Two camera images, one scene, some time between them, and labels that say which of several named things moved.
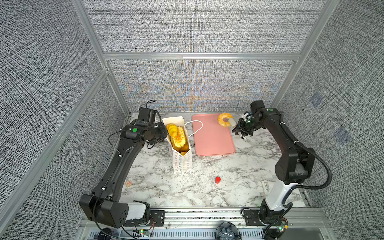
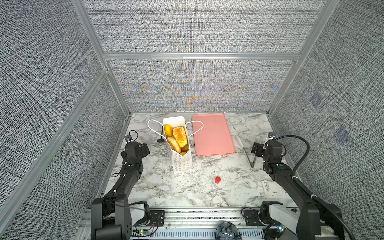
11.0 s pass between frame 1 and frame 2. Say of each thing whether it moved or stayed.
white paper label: stayed
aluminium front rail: stayed
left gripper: moved
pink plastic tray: stayed
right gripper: moved
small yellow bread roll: moved
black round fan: stayed
